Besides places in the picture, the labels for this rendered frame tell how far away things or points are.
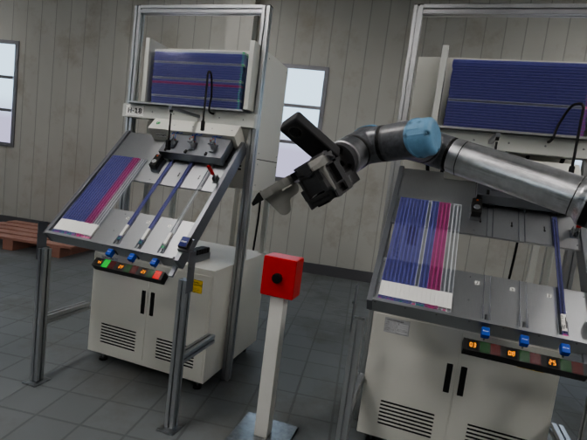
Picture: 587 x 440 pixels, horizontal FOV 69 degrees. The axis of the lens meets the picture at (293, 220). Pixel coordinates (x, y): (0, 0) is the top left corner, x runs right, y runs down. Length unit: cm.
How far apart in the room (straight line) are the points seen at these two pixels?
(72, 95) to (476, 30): 475
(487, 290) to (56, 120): 556
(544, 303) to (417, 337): 51
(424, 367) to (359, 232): 319
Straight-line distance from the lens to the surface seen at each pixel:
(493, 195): 182
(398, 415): 200
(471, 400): 195
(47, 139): 634
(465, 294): 158
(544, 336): 155
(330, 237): 496
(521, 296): 162
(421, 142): 85
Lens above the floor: 111
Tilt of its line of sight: 6 degrees down
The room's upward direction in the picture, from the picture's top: 7 degrees clockwise
